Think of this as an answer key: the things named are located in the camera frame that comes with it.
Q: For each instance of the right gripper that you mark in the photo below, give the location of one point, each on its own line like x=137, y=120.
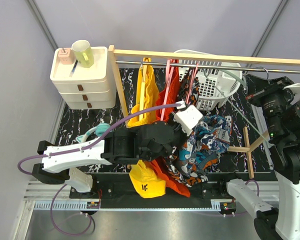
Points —
x=257, y=87

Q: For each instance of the mint green hanger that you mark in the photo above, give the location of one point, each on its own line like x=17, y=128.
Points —
x=241, y=82

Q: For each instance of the blue patterned shorts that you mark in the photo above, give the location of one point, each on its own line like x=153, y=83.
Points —
x=210, y=139

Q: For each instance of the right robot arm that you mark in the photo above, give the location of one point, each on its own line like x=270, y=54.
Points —
x=271, y=223

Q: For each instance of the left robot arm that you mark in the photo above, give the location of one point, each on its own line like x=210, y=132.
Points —
x=147, y=142

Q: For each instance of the thin pink hanger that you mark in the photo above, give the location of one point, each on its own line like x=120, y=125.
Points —
x=194, y=72

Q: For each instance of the black orange patterned shorts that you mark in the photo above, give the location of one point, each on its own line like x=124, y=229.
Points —
x=181, y=166

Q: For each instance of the yellow shorts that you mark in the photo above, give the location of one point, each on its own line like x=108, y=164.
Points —
x=143, y=177

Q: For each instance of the white laundry basket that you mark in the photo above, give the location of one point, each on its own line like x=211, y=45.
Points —
x=208, y=97

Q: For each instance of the wooden clothes rack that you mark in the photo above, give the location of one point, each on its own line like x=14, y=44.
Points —
x=190, y=56

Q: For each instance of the teal headphones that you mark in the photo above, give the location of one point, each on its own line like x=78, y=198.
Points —
x=97, y=130

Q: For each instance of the cream drawer unit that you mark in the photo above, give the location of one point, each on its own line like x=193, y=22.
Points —
x=89, y=87

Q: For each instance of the green mug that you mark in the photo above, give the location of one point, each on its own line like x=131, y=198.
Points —
x=83, y=53

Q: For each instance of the blue pen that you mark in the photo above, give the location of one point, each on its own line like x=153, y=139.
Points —
x=73, y=68

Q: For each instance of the pink cube holder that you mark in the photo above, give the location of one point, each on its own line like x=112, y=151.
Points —
x=66, y=56

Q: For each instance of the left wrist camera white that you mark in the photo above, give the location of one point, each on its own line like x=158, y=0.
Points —
x=188, y=119

